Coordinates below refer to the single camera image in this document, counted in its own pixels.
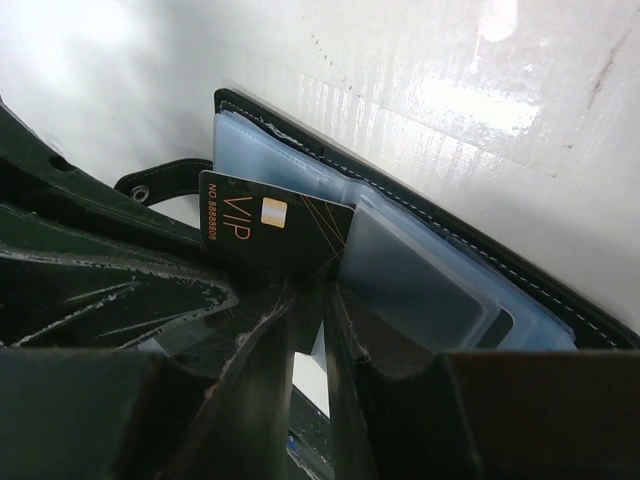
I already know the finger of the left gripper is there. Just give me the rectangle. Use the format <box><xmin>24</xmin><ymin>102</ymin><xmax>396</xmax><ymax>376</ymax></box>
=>
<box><xmin>1</xmin><ymin>108</ymin><xmax>238</xmax><ymax>348</ymax></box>

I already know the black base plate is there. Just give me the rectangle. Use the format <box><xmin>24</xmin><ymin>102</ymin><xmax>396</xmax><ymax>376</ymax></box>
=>
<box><xmin>283</xmin><ymin>386</ymin><xmax>335</xmax><ymax>480</ymax></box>

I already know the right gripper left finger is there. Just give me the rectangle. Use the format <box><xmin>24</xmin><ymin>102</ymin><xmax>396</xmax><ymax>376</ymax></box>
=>
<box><xmin>1</xmin><ymin>284</ymin><xmax>295</xmax><ymax>479</ymax></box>

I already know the black leather card holder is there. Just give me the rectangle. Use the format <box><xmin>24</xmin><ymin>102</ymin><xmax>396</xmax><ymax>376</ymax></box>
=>
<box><xmin>116</xmin><ymin>89</ymin><xmax>639</xmax><ymax>351</ymax></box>

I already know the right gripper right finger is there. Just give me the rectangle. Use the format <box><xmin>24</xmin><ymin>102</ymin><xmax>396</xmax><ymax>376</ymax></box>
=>
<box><xmin>323</xmin><ymin>287</ymin><xmax>639</xmax><ymax>479</ymax></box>

